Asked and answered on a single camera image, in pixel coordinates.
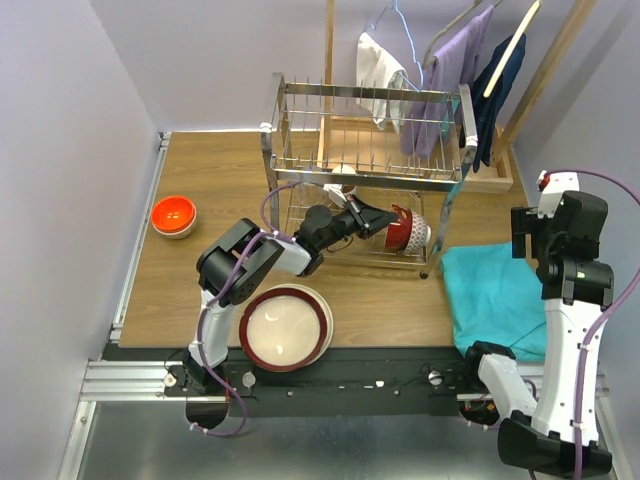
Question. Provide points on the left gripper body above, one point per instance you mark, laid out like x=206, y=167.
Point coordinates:
x=361, y=220

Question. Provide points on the pale green plate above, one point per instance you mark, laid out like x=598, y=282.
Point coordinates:
x=302, y=324

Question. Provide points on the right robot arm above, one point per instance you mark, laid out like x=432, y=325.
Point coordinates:
x=554, y=433

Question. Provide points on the wooden hanger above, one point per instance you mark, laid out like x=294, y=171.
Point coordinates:
x=510, y=48

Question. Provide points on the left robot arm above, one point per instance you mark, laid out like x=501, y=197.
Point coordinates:
x=233, y=268

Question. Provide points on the patterned small bowl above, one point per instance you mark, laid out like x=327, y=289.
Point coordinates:
x=419, y=235

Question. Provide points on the metal two-tier dish rack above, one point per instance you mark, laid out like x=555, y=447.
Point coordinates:
x=289, y=136

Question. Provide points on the teal cloth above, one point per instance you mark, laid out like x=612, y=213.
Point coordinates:
x=495, y=298

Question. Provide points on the orange bowl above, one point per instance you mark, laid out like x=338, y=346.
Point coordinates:
x=174, y=217

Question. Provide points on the wooden clothes rack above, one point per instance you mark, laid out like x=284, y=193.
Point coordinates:
x=361, y=146

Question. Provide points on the navy blue garment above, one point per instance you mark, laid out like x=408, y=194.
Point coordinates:
x=486, y=109

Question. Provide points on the grey hanger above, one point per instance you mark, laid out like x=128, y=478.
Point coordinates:
x=450, y=30

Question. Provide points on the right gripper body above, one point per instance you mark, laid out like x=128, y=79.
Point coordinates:
x=543, y=236

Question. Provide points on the red rimmed white plate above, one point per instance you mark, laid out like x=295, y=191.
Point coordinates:
x=255, y=334

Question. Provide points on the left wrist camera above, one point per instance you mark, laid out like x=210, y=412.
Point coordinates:
x=336, y=194

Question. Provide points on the lavender towel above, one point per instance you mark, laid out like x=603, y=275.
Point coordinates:
x=454, y=63

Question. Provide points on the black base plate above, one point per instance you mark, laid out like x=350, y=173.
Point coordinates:
x=344, y=382

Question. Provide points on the white cloth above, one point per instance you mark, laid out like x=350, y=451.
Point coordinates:
x=377, y=68

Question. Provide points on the blue wire hanger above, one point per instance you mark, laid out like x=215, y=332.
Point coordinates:
x=391, y=29

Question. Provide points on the clear plastic cup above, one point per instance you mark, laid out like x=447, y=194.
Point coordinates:
x=308, y=195

